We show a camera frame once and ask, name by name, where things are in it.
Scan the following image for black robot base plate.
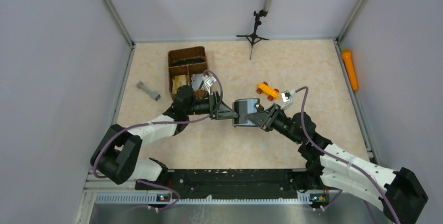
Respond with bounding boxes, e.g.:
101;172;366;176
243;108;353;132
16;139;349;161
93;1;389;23
155;169;333;199

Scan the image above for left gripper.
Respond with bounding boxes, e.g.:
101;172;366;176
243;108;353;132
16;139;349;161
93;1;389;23
185;91;238;120

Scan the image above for orange toy brick car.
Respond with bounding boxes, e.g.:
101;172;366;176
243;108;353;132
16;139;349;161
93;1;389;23
256;82;280;101

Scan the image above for grey plastic connector piece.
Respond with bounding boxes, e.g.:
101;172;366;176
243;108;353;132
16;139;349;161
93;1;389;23
136;81;161;101

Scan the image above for white slotted cable duct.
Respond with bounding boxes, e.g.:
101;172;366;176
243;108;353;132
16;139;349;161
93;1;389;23
95;193;312;205

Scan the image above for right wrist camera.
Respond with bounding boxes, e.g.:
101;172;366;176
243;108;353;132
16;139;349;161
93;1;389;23
281;89;296;111

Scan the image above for gold cards in basket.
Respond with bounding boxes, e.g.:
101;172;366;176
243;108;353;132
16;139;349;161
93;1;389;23
172;75;189;94

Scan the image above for orange flashlight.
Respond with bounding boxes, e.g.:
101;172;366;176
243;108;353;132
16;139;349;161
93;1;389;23
341;49;359;91

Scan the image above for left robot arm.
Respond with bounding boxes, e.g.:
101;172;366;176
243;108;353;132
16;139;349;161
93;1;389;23
90;85;238;189

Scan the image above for brown wicker basket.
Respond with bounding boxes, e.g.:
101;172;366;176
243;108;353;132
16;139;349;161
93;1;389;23
168;46;208;98

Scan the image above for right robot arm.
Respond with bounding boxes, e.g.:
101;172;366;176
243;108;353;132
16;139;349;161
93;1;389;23
245;104;428;223

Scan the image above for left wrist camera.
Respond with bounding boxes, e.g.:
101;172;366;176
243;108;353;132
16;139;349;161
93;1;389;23
202;76;217;93

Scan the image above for black mini tripod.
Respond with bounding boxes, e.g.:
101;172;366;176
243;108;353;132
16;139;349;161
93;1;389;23
236;9;269;60

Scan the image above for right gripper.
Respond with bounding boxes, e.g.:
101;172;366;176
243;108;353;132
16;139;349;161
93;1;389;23
246;102;302;145

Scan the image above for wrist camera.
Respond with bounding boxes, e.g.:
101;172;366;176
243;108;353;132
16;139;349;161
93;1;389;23
202;76;217;93
281;89;296;111

